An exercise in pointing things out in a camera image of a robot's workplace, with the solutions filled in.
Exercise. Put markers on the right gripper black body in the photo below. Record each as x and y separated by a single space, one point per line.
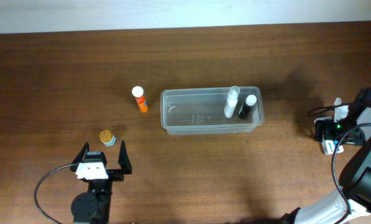
331 129

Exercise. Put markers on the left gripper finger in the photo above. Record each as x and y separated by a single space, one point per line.
123 159
81 154

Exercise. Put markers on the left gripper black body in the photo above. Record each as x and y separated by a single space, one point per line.
115 175

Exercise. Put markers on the white Panadol box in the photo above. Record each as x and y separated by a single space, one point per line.
323 127

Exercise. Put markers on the gold lid small jar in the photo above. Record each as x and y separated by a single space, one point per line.
107 138

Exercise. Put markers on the black bottle white cap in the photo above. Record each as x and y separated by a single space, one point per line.
247 106

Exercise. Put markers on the white spray bottle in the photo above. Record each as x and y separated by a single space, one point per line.
231 102

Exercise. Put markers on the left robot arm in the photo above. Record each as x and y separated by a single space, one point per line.
93 206

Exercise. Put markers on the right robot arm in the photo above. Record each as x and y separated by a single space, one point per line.
350 170

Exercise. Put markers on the clear plastic container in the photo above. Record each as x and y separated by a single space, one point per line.
201 111

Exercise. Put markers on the orange effervescent tablet tube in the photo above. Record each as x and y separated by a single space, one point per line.
138 93

